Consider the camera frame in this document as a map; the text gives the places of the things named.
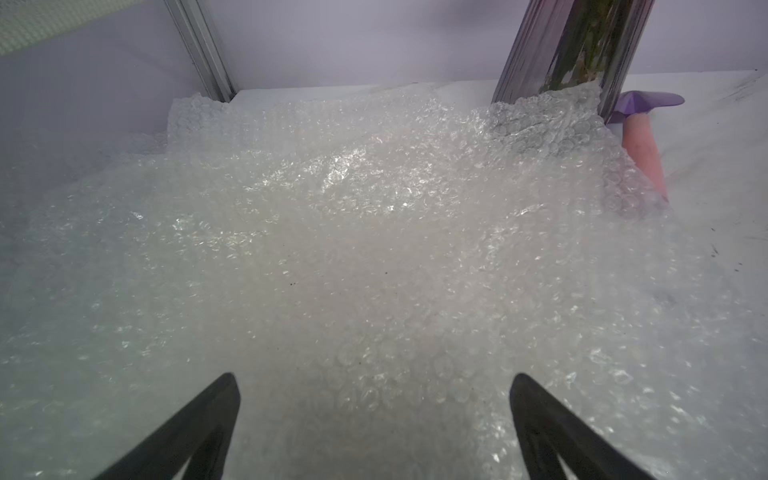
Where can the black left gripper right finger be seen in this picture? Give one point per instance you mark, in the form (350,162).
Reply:
(550,437)

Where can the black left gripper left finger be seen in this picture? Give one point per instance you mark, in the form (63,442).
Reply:
(194,441)

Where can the clear bubble wrap sheet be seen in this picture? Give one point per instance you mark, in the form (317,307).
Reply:
(374,271)

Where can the aluminium frame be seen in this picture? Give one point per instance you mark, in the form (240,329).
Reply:
(196,28)

